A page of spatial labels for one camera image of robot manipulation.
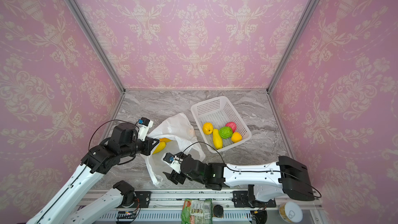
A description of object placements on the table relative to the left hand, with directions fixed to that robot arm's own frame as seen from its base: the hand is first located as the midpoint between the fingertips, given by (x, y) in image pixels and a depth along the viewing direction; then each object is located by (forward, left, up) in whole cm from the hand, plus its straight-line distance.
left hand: (159, 142), depth 70 cm
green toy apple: (+14, -33, -13) cm, 38 cm away
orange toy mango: (+1, -2, -1) cm, 2 cm away
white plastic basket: (+23, -31, -20) cm, 44 cm away
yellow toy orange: (+17, -23, -14) cm, 32 cm away
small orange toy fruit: (+12, -39, -16) cm, 44 cm away
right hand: (-8, -5, -4) cm, 11 cm away
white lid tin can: (-24, -58, -15) cm, 64 cm away
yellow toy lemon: (+9, -28, -15) cm, 33 cm away
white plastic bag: (+10, -7, -6) cm, 13 cm away
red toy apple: (+19, -38, -15) cm, 45 cm away
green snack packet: (-24, -18, -19) cm, 36 cm away
